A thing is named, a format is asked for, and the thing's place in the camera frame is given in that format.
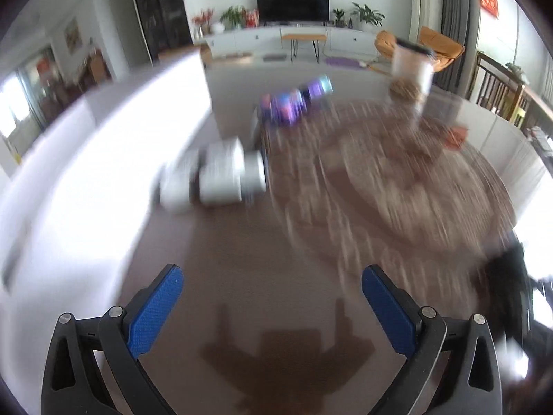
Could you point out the purple toy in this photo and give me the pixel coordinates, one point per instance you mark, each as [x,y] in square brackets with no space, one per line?
[283,106]

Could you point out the purple floor mat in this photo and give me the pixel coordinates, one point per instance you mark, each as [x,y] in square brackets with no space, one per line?
[341,62]

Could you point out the dark tall cabinet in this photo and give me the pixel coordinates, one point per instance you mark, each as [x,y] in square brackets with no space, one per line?
[160,8]

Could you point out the black television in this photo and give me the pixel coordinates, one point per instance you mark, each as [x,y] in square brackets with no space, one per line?
[293,5]

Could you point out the wooden sideboard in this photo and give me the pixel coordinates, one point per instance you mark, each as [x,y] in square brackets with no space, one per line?
[97,69]

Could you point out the small green potted plant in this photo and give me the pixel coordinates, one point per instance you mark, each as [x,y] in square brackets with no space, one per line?
[339,16]

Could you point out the framed wall painting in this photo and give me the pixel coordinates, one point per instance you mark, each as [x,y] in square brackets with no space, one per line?
[72,35]

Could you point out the covered standing air conditioner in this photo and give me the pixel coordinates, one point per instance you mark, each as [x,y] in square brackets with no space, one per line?
[425,0]

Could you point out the white tube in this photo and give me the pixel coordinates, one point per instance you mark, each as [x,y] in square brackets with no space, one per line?
[220,177]

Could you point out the red gift box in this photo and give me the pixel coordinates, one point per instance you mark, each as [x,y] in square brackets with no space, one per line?
[252,18]

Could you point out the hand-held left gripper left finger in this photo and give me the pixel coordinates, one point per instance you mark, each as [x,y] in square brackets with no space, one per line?
[156,307]

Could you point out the grey curtain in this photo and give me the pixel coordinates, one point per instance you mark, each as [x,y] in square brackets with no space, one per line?
[458,21]

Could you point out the dark wooden chair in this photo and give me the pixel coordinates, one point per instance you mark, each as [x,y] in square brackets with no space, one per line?
[497,82]

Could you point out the wooden bench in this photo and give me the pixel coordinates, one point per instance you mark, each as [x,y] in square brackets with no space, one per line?
[304,36]

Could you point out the clear jar with black lid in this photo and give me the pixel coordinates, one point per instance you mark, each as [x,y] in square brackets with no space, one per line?
[410,71]

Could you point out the orange chair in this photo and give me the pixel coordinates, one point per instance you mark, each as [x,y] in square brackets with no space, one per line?
[384,43]
[445,49]

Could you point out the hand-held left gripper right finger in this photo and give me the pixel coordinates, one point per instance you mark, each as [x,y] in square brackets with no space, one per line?
[389,307]

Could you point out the white television cabinet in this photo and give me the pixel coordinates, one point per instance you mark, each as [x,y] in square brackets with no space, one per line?
[259,36]

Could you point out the red flowers in vase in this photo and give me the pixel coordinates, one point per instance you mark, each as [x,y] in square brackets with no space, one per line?
[203,20]

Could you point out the large leafy potted plant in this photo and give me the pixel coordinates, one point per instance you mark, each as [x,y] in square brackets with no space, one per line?
[367,15]

